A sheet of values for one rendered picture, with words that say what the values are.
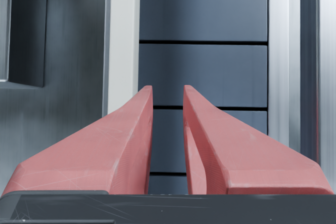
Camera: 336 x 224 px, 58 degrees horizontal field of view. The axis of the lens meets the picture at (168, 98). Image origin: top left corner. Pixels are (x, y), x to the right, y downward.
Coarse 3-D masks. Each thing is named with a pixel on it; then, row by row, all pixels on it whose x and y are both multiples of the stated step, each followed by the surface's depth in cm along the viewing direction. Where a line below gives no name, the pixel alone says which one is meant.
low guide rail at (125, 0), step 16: (112, 0) 14; (128, 0) 14; (112, 16) 14; (128, 16) 14; (112, 32) 14; (128, 32) 14; (112, 48) 14; (128, 48) 14; (112, 64) 14; (128, 64) 14; (112, 80) 14; (128, 80) 14; (112, 96) 14; (128, 96) 14
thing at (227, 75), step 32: (160, 0) 18; (192, 0) 18; (224, 0) 18; (256, 0) 18; (160, 32) 18; (192, 32) 18; (224, 32) 18; (256, 32) 18; (160, 64) 18; (192, 64) 18; (224, 64) 18; (256, 64) 18; (160, 96) 18; (224, 96) 18; (256, 96) 18; (160, 128) 18; (256, 128) 17; (160, 160) 17; (160, 192) 17
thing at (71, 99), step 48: (48, 0) 23; (96, 0) 23; (48, 48) 23; (96, 48) 23; (0, 96) 23; (48, 96) 23; (96, 96) 23; (0, 144) 23; (48, 144) 23; (0, 192) 23
